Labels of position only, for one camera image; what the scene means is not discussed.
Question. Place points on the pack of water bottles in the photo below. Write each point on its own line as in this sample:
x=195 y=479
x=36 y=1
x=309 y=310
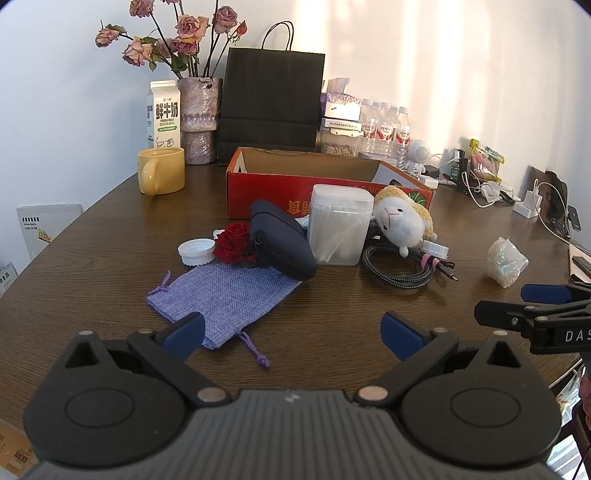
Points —
x=385 y=131

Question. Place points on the yellow-green snack packet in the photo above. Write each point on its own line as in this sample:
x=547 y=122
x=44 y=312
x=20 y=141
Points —
x=485 y=161

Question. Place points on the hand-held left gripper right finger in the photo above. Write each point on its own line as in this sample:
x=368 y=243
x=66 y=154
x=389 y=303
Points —
x=401 y=334

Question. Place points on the white bottle cap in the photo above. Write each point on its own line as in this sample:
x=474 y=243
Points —
x=196 y=253
x=435 y=249

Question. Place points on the white milk carton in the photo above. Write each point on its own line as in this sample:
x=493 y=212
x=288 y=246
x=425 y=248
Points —
x=164 y=115

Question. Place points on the black paper bag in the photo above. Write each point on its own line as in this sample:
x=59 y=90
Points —
x=272 y=97

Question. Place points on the brown cardboard carton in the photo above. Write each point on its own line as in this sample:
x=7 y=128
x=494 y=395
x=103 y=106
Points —
x=14 y=452

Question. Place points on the pink notebook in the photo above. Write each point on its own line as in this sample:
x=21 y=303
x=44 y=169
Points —
x=577 y=249

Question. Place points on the white flat box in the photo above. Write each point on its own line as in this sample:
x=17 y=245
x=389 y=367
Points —
x=340 y=125

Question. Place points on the white charger dock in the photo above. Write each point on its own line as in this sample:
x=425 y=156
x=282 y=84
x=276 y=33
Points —
x=528 y=207

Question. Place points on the clear cotton swab box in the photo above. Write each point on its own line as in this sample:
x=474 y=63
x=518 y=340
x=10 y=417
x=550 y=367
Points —
x=339 y=226

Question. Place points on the red fabric rose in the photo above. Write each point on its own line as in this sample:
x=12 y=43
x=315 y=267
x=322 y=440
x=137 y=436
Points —
x=233 y=242

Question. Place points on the navy zip pouch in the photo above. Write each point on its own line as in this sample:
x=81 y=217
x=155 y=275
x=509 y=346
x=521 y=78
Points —
x=281 y=240

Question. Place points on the dried rose bouquet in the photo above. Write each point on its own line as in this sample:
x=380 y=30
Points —
x=187 y=27

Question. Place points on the black power adapter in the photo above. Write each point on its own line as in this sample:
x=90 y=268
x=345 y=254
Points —
x=430 y=171

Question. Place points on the yellow mug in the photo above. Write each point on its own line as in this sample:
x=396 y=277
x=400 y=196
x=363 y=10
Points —
x=161 y=173

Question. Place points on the sunflower seed container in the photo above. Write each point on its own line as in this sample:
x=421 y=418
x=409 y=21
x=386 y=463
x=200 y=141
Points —
x=339 y=146

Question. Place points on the dark green small bottle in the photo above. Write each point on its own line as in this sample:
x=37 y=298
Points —
x=458 y=168

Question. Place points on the plush sheep toy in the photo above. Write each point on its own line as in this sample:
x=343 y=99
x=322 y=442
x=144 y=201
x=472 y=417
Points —
x=399 y=219

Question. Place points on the paper leaflet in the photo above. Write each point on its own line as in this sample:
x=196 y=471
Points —
x=7 y=277

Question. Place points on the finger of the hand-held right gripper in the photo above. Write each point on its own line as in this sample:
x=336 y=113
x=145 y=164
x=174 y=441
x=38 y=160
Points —
x=503 y=314
x=545 y=293

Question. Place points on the red cardboard box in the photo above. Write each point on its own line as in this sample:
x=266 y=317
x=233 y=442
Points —
x=258 y=194

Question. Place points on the white tissue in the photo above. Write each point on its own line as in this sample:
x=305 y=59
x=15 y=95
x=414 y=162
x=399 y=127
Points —
x=302 y=222

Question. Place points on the brown paper bag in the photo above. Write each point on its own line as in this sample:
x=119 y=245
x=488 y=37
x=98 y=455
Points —
x=554 y=194

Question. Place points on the clear plastic wrap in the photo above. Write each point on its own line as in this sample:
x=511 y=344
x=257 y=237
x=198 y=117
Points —
x=507 y=261

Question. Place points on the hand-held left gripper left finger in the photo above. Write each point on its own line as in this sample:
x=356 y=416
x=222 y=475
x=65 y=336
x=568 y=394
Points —
x=184 y=334

